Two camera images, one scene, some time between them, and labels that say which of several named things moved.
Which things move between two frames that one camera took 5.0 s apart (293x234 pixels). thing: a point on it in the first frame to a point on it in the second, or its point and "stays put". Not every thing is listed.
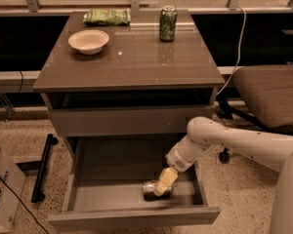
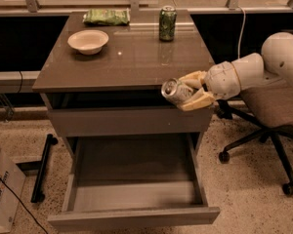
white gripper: (176, 160) to (222, 80)
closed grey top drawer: (126, 121) stays put
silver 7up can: (150, 195) to (174, 91)
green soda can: (168, 23) stays put
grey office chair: (272, 96) stays put
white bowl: (89, 42) stays put
